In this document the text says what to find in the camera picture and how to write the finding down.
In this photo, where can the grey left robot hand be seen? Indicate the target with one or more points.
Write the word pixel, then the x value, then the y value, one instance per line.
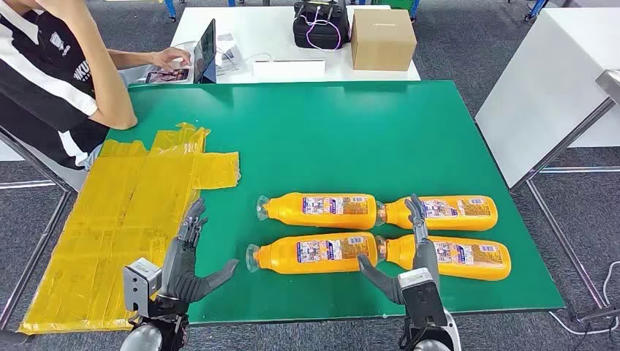
pixel 179 271

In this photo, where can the person's left hand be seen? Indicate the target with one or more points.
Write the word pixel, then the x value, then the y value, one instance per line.
pixel 169 57

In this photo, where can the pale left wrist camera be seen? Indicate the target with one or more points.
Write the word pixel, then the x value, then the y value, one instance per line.
pixel 140 286

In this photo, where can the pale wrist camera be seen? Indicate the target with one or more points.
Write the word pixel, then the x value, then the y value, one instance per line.
pixel 424 300
pixel 140 286

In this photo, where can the white panelled table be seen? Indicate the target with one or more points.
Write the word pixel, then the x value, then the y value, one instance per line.
pixel 547 87

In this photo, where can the grey metal table frame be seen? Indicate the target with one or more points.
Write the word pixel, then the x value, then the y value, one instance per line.
pixel 564 141
pixel 36 257

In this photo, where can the yellow taped cardboard sheet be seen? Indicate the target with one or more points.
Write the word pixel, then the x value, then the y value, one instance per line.
pixel 106 218

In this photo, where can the long white box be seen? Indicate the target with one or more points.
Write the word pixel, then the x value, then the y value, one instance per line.
pixel 288 71

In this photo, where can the person's right forearm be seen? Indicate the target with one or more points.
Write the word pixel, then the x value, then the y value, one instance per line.
pixel 92 58

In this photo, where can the black smartphone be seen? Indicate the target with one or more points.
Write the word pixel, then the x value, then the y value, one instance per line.
pixel 167 76

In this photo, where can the black tablet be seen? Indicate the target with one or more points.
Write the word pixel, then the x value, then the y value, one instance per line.
pixel 204 51

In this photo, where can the person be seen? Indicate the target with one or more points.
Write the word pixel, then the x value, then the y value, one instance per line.
pixel 38 82

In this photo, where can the orange detergent bottle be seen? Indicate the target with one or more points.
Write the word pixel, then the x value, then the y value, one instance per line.
pixel 479 218
pixel 281 257
pixel 484 266
pixel 290 210

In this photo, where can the person's left forearm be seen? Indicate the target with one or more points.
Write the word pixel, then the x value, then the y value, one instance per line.
pixel 128 59

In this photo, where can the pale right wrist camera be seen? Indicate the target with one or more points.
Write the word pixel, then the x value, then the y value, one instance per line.
pixel 424 300

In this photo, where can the brown cardboard box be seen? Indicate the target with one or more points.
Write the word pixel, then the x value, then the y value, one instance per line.
pixel 382 43

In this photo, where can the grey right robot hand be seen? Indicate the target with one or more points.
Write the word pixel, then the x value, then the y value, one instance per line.
pixel 426 257

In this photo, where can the black carry bag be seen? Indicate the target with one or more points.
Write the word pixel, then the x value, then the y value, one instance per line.
pixel 319 36

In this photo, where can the white rectangular table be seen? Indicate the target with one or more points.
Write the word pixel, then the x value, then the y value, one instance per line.
pixel 271 34

